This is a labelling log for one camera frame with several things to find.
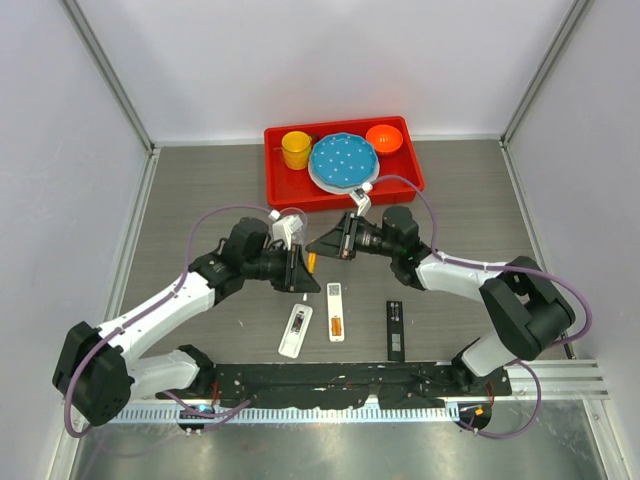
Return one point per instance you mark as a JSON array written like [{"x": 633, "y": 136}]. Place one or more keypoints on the red plastic tray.
[{"x": 295, "y": 188}]

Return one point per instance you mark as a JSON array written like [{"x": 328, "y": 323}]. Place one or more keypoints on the orange handle screwdriver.
[{"x": 312, "y": 260}]

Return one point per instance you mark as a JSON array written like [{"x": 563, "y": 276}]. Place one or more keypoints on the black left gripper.
[{"x": 303, "y": 280}]

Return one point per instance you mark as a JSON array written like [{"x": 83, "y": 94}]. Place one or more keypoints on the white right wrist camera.
[{"x": 360, "y": 196}]

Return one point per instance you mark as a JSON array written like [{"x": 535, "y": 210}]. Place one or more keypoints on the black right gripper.
[{"x": 341, "y": 241}]

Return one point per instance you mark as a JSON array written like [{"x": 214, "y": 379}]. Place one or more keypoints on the blue dotted plate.
[{"x": 343, "y": 159}]

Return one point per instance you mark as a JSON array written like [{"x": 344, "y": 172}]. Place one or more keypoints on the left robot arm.
[{"x": 101, "y": 369}]

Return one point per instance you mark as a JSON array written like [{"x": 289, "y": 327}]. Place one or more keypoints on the long white remote control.
[{"x": 336, "y": 329}]

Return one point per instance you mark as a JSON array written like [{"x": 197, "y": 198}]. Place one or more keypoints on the yellow plastic cup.
[{"x": 296, "y": 148}]

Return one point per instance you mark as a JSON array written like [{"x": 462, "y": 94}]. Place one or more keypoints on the white remote with black batteries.
[{"x": 295, "y": 331}]

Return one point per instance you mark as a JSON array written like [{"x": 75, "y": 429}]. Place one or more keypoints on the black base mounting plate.
[{"x": 339, "y": 386}]

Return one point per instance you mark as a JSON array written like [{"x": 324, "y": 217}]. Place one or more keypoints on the orange bowl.
[{"x": 385, "y": 139}]

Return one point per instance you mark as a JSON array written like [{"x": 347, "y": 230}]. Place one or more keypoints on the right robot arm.
[{"x": 527, "y": 311}]

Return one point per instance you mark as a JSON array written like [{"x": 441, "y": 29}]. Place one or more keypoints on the white plate under blue plate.
[{"x": 339, "y": 190}]

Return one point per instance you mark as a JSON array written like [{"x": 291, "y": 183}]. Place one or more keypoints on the clear plastic cup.
[{"x": 295, "y": 220}]

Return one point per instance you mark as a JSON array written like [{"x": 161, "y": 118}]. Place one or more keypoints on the aluminium rail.
[{"x": 558, "y": 380}]

